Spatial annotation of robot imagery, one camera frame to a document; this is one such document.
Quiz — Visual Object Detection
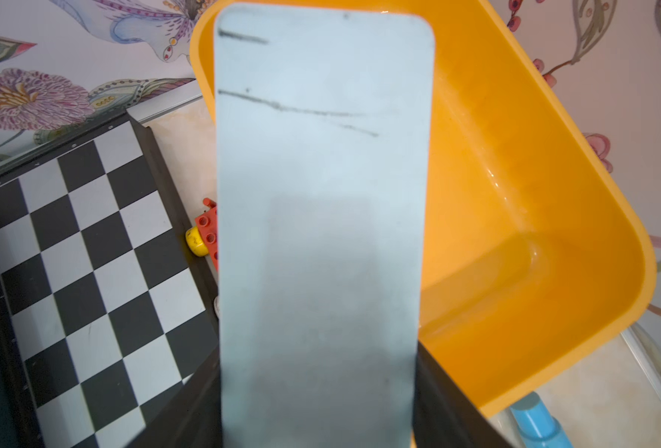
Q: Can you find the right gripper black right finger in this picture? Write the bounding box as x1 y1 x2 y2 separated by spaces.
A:
412 345 509 448

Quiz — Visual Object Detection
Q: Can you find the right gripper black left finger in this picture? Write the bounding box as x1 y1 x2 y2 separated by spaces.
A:
128 347 223 447

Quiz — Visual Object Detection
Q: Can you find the light blue pencil case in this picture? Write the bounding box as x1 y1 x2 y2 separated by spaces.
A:
214 3 435 447

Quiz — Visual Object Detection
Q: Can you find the yellow storage box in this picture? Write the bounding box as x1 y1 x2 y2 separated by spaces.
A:
190 1 656 416

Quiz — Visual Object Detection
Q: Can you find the black white checkerboard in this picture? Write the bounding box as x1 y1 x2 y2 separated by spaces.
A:
0 115 218 447

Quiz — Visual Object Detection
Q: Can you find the red toy brick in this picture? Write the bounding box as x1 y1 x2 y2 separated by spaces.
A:
185 198 218 272

